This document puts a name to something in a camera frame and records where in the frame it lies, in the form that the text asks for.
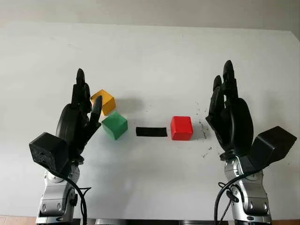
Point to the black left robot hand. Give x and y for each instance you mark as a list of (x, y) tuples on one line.
[(70, 122)]

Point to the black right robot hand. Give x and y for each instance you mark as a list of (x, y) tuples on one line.
[(236, 124)]

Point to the yellow wooden block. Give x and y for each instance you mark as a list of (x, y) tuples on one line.
[(107, 103)]

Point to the green wooden block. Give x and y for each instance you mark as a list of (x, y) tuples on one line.
[(114, 126)]

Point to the red wooden block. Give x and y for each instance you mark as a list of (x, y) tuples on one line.
[(181, 127)]

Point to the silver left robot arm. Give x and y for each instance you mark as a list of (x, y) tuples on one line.
[(52, 199)]

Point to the black tape strip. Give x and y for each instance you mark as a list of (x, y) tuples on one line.
[(151, 132)]

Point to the dark robot torso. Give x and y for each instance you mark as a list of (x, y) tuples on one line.
[(140, 222)]

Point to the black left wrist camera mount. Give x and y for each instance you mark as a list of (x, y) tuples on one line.
[(48, 150)]

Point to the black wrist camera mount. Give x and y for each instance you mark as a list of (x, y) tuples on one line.
[(269, 145), (48, 150)]

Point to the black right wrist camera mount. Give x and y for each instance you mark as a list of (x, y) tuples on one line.
[(269, 145)]

